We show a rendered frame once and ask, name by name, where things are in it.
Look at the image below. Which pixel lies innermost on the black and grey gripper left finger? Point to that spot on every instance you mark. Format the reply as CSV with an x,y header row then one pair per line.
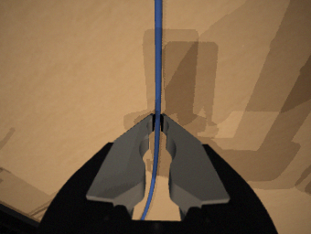
x,y
115,175

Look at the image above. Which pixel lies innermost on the blue network cable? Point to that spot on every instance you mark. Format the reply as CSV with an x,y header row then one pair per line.
x,y
158,74

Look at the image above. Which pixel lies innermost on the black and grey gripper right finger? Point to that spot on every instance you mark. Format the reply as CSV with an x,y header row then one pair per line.
x,y
199,177

